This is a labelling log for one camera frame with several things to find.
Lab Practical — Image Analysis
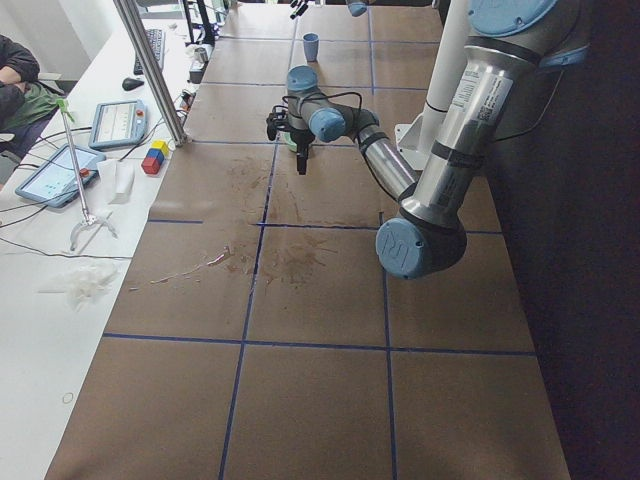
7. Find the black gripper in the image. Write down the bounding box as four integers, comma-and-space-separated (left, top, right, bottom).
266, 0, 311, 175

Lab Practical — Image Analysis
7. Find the mint green bowl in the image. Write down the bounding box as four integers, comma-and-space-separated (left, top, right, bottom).
282, 132, 297, 153

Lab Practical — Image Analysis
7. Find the blue-grey plastic cup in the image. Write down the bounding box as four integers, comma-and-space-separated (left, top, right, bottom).
303, 33, 319, 62

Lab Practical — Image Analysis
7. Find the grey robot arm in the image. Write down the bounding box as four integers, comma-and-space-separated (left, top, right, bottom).
289, 0, 373, 20
266, 1, 592, 279

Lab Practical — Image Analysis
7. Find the steel metal cup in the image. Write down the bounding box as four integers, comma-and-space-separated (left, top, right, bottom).
193, 47, 208, 64

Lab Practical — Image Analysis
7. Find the black keyboard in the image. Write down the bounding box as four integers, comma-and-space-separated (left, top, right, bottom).
132, 28, 166, 77

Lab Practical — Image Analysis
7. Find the red yellow blue block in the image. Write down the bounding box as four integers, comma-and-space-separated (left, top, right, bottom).
141, 140, 169, 175

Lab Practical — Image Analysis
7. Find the black computer mouse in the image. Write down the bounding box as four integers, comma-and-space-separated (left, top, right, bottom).
121, 77, 145, 92

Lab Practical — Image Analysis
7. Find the upper teach pendant tablet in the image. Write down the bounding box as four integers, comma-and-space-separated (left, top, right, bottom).
89, 100, 147, 151

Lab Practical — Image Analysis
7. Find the teach pendant tablet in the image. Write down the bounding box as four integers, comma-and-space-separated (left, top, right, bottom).
15, 145, 106, 208
89, 100, 147, 151

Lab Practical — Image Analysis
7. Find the white tissue paper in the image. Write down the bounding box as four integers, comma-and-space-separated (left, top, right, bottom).
97, 159, 135, 204

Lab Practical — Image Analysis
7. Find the lower teach pendant tablet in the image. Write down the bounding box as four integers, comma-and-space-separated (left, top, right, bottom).
15, 145, 106, 208

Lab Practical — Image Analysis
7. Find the person in black jacket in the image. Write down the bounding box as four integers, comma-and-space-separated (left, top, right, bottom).
1, 35, 62, 159

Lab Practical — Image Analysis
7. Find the crumpled clear plastic wrap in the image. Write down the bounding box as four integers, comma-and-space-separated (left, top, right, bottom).
37, 261, 118, 311

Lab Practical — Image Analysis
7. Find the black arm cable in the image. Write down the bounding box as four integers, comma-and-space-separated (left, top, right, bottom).
273, 90, 401, 201

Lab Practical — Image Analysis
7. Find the aluminium frame post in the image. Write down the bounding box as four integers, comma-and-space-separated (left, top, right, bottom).
113, 0, 187, 147

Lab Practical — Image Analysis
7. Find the green handled reacher grabber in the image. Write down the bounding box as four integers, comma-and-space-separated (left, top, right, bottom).
56, 99, 118, 252

